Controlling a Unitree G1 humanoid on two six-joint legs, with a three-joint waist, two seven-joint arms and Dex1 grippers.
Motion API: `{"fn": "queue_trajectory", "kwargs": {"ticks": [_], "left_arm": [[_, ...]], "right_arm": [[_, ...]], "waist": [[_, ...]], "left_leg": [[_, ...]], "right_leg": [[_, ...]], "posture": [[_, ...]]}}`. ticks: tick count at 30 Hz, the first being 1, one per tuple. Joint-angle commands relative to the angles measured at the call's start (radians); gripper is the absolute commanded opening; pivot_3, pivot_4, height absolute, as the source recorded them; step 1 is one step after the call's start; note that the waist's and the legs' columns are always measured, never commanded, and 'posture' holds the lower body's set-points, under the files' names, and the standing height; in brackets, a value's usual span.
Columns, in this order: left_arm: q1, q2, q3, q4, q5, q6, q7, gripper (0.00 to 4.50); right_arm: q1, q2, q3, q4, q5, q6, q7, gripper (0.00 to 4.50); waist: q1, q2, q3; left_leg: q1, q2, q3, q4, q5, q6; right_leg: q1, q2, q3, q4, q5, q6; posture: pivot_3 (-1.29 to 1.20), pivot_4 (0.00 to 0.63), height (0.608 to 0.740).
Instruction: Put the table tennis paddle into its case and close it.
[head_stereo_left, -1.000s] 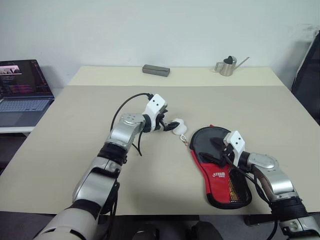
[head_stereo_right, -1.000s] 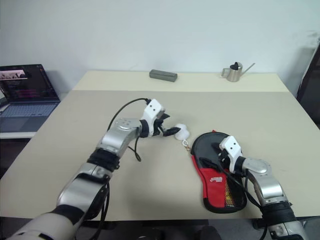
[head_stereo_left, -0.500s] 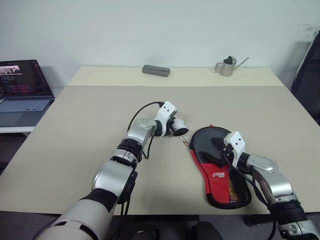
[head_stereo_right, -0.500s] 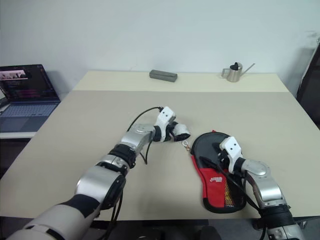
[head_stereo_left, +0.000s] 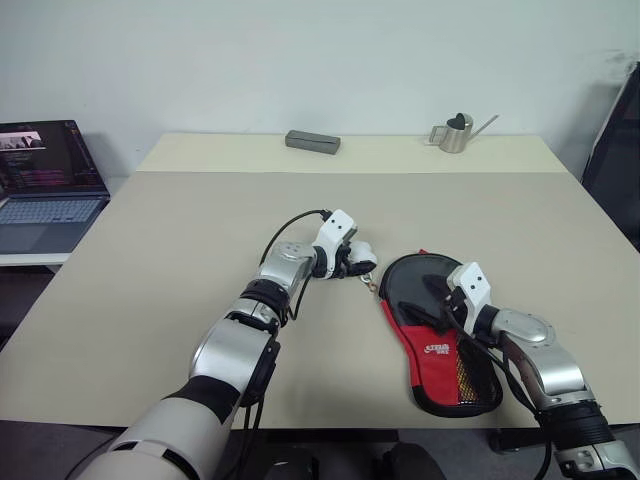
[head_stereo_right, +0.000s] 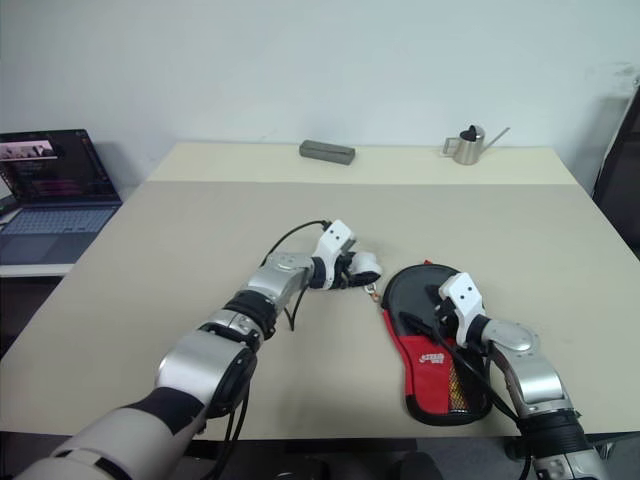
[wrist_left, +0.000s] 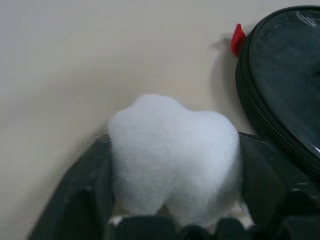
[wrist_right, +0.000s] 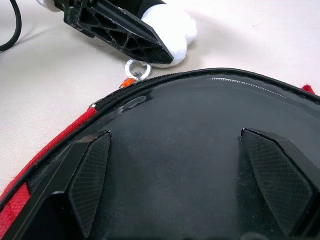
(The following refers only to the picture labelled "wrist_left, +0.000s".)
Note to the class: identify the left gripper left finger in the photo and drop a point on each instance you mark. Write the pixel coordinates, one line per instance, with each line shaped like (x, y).
(82, 195)

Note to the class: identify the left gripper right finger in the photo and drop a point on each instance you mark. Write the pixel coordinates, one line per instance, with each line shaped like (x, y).
(272, 182)

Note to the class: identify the black paddle case clear window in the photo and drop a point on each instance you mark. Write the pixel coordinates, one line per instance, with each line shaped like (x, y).
(252, 105)

